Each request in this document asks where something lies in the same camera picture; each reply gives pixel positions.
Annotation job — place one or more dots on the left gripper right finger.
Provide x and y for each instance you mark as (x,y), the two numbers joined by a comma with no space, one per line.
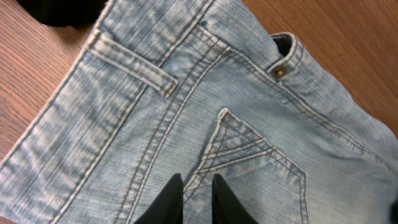
(226,207)

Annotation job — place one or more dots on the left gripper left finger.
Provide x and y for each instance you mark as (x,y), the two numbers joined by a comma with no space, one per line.
(167,208)

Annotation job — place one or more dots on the light blue denim shorts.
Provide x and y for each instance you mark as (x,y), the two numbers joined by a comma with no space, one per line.
(198,88)

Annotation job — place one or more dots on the folded black shorts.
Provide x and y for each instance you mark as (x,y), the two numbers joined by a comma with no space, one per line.
(62,13)

